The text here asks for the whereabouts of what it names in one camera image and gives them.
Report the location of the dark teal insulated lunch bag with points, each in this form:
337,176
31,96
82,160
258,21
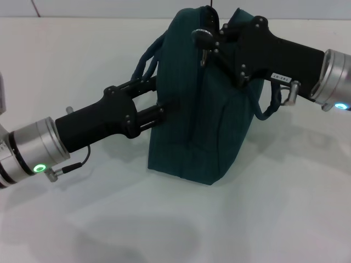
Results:
186,109

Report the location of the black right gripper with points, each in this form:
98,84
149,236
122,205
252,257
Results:
274,57

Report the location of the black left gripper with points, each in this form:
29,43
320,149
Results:
104,120

